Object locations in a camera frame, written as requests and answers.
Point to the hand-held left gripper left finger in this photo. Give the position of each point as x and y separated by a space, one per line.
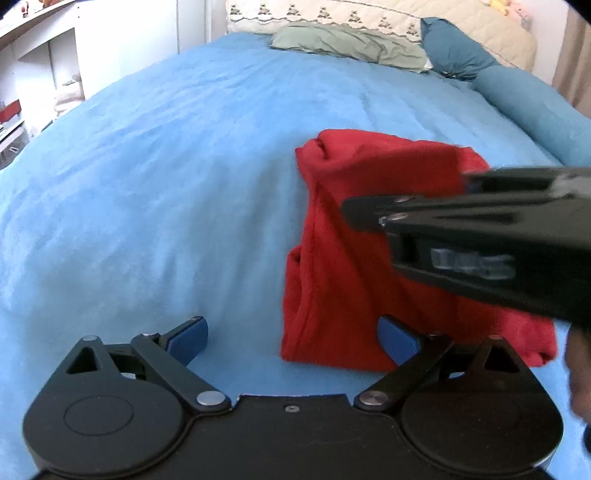
187 341

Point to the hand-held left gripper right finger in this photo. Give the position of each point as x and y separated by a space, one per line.
395 339

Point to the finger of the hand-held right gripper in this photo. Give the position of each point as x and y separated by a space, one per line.
521 182
415 207

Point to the red knit sweater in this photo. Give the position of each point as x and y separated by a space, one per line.
341 277

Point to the person's right hand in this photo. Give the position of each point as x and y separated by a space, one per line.
579 374

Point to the blue rolled duvet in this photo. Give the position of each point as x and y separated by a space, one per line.
535 110

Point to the beige curtain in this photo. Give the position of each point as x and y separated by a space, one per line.
575 60

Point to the dark blue pillow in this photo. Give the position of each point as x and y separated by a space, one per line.
455 53

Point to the blue bed sheet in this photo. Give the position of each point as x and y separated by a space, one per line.
161 184

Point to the row of plush toys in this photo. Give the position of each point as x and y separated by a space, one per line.
508 7

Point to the green pillow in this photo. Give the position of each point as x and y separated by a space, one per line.
346 44

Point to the cream quilted headboard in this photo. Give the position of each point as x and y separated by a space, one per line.
369 14

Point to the red box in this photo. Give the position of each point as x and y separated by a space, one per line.
9 111

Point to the white shelf unit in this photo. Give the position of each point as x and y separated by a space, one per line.
37 69

